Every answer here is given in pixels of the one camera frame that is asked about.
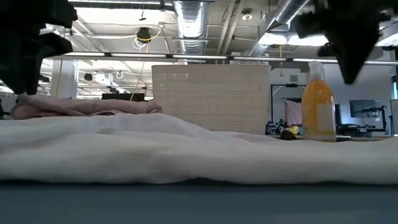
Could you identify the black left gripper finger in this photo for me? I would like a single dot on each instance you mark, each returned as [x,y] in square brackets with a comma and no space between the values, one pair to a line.
[12,77]
[32,74]

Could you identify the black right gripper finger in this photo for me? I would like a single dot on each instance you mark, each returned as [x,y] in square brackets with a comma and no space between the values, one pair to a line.
[353,59]
[326,49]

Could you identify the pink garment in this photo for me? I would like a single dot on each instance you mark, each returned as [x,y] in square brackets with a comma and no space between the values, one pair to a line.
[77,107]

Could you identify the white garment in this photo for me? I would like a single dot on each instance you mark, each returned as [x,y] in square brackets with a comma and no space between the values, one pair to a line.
[186,152]

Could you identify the monitor showing robot arm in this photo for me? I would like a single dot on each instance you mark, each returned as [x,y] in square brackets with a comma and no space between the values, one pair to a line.
[363,108]

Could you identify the white perforated laundry bin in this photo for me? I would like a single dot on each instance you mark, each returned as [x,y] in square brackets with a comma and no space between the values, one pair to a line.
[217,99]

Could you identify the white building column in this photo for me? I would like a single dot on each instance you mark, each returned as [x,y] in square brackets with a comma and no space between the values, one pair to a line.
[66,81]

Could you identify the orange spray bottle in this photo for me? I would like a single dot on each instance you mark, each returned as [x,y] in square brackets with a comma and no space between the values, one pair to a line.
[318,112]

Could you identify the pink hanging cloth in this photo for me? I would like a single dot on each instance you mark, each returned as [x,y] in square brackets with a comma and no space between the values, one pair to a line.
[293,111]

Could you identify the small yellow object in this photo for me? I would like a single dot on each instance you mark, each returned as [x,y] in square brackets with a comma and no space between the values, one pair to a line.
[293,129]

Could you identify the dark blue bag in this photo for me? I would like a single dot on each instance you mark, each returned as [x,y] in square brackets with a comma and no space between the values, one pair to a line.
[275,127]

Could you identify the small dark round object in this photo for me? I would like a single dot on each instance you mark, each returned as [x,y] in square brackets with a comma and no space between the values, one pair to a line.
[287,135]

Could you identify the long ceiling light bar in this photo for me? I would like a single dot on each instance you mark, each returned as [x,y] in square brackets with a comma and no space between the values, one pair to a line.
[199,57]

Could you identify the black metal stand frame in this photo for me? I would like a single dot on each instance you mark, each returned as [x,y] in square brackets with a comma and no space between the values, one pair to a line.
[287,85]

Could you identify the silver ventilation duct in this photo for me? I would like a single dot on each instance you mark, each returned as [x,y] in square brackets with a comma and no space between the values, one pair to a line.
[280,15]

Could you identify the wide ribbed silver duct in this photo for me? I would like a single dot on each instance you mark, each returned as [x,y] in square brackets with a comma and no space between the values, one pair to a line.
[189,25]

